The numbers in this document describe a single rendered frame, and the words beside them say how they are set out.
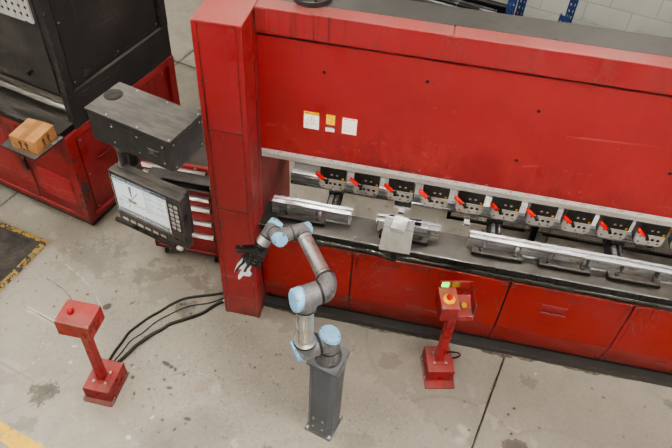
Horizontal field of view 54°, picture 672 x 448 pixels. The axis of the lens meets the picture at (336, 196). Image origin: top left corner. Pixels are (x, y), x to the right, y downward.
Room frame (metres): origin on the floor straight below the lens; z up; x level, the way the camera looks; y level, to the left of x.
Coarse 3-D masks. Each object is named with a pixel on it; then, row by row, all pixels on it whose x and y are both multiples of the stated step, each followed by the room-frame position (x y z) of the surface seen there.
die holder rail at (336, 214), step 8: (272, 200) 2.86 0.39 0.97; (280, 200) 2.86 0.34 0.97; (288, 200) 2.87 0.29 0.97; (296, 200) 2.87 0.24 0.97; (304, 200) 2.88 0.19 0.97; (272, 208) 2.86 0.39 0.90; (280, 208) 2.85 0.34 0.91; (288, 208) 2.88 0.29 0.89; (296, 208) 2.83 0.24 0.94; (304, 208) 2.82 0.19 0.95; (312, 208) 2.82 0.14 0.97; (320, 208) 2.82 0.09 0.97; (328, 208) 2.82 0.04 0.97; (336, 208) 2.83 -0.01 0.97; (344, 208) 2.83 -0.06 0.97; (320, 216) 2.83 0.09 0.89; (328, 216) 2.80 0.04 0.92; (336, 216) 2.79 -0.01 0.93; (344, 216) 2.79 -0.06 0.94; (344, 224) 2.78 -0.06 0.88
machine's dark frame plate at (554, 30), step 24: (288, 0) 2.91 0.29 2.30; (336, 0) 2.95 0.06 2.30; (360, 0) 2.96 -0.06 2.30; (384, 0) 2.98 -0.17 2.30; (408, 0) 2.99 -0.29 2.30; (456, 24) 2.79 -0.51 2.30; (480, 24) 2.81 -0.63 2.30; (504, 24) 2.82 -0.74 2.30; (528, 24) 2.84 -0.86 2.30; (552, 24) 2.85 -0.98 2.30; (576, 24) 2.87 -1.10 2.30; (624, 48) 2.68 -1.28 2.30; (648, 48) 2.69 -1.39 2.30
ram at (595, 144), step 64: (320, 64) 2.80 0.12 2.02; (384, 64) 2.75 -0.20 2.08; (448, 64) 2.70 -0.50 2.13; (320, 128) 2.80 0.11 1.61; (384, 128) 2.75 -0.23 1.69; (448, 128) 2.69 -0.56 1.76; (512, 128) 2.64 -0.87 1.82; (576, 128) 2.60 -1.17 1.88; (640, 128) 2.55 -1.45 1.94; (576, 192) 2.58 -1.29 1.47; (640, 192) 2.53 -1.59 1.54
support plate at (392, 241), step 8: (384, 224) 2.69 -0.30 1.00; (408, 224) 2.70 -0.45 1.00; (384, 232) 2.63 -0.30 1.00; (392, 232) 2.63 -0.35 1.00; (408, 232) 2.64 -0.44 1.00; (384, 240) 2.56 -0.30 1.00; (392, 240) 2.57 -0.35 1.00; (400, 240) 2.57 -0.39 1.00; (408, 240) 2.57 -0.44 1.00; (384, 248) 2.50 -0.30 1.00; (392, 248) 2.50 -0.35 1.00; (400, 248) 2.51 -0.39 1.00; (408, 248) 2.51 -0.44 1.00
